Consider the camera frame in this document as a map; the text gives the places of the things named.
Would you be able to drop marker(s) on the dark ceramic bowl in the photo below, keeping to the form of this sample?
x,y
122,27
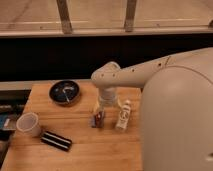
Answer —
x,y
64,92

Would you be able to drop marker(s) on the translucent plastic cup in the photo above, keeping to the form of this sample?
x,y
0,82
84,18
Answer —
x,y
28,123

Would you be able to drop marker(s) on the left metal window post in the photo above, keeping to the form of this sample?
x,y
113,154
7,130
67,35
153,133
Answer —
x,y
64,16

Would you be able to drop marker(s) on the metal window post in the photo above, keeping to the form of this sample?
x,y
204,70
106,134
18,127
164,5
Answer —
x,y
130,15
64,16

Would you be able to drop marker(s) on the white plastic bottle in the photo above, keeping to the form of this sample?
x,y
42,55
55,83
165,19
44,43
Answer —
x,y
124,116

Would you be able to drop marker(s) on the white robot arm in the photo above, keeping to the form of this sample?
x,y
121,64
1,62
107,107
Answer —
x,y
176,108

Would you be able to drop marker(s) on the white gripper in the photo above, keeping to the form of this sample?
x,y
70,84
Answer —
x,y
107,97

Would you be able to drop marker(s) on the right metal window post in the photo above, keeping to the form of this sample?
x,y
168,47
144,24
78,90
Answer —
x,y
130,15

